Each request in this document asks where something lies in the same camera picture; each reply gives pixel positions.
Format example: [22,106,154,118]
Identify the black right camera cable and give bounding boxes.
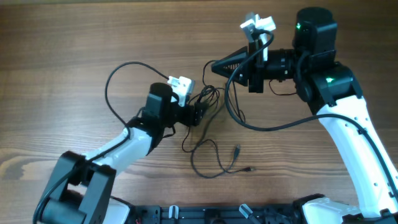
[224,29,398,200]

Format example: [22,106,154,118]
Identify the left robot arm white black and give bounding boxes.
[32,83,208,223]

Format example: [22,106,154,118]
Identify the black left camera cable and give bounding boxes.
[32,61,170,224]

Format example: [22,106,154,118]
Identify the black USB cable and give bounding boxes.
[182,85,242,180]

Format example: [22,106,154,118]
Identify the black camera cable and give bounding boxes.
[224,29,398,200]
[32,61,170,224]

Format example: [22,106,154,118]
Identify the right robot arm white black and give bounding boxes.
[211,7,397,223]

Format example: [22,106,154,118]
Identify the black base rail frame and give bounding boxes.
[127,204,302,224]

